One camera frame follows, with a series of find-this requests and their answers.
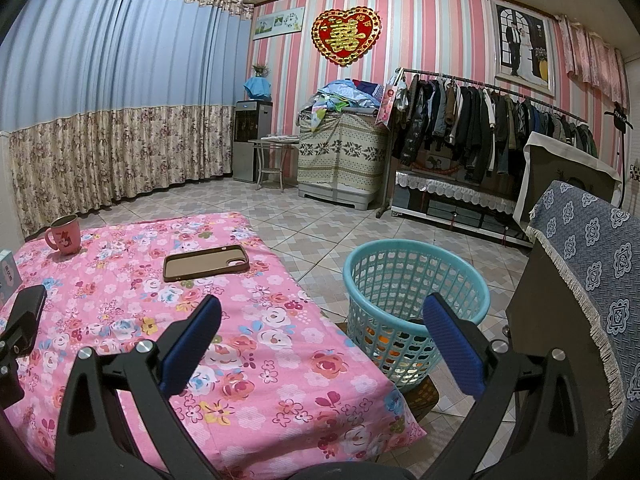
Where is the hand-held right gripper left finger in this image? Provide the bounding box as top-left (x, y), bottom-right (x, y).
top-left (52, 294), bottom-right (223, 480)

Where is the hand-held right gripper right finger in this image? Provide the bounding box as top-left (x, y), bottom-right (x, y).
top-left (422, 292), bottom-right (591, 480)

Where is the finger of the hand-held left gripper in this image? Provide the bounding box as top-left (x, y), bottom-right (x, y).
top-left (0, 285), bottom-right (48, 361)

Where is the turquoise plastic basket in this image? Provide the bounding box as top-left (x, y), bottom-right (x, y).
top-left (345, 239), bottom-right (491, 393)

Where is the small blue white box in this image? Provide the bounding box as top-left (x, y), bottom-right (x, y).
top-left (0, 250), bottom-right (23, 306)

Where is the brown phone case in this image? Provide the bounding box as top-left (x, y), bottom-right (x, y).
top-left (163, 244), bottom-right (250, 283)

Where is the pink mug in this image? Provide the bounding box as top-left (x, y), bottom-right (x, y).
top-left (44, 215), bottom-right (81, 254)

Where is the pink floral tablecloth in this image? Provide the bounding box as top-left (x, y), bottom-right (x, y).
top-left (0, 211), bottom-right (428, 480)

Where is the dark wooden cabinet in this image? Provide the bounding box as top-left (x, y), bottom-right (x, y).
top-left (502, 240), bottom-right (640, 480)

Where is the low cabinet with lace cloth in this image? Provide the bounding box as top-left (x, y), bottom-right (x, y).
top-left (390, 167), bottom-right (533, 248)

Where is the blue patterned fringed cloth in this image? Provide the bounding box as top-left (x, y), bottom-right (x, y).
top-left (525, 180), bottom-right (640, 461)

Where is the water dispenser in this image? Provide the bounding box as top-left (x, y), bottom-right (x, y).
top-left (232, 100), bottom-right (274, 183)

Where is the cloth covered television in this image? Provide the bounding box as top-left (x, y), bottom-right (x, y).
top-left (514, 131), bottom-right (622, 228)

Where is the small round glass table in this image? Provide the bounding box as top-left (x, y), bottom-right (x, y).
top-left (248, 136), bottom-right (301, 192)

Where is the patterned cloth covered cabinet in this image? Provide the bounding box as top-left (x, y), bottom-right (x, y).
top-left (297, 112), bottom-right (391, 211)

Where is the row of hanging clothes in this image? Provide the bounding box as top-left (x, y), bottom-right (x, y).
top-left (392, 74), bottom-right (598, 183)

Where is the blue floral curtain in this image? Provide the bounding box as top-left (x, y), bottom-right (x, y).
top-left (0, 0), bottom-right (256, 238)

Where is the pink gift bag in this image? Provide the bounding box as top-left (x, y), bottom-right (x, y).
top-left (376, 71), bottom-right (408, 128)

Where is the blue cloth covered bottle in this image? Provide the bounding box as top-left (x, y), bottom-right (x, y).
top-left (243, 77), bottom-right (272, 102)

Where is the pile of clothes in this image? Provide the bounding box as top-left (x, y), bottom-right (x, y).
top-left (299, 78), bottom-right (388, 126)

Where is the metal clothes rack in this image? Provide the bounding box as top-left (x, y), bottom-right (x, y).
top-left (375, 66), bottom-right (591, 218)

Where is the black floor stand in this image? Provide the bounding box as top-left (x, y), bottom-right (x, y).
top-left (602, 101), bottom-right (636, 208)

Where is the framed wedding photo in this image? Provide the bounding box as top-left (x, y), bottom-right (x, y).
top-left (491, 0), bottom-right (557, 98)

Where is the pink valance curtain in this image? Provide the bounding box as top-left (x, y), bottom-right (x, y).
top-left (554, 12), bottom-right (632, 108)

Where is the red gold heart decoration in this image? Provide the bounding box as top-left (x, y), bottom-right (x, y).
top-left (311, 6), bottom-right (382, 67)

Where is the landscape wall picture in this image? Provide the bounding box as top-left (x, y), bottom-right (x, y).
top-left (252, 7), bottom-right (306, 41)

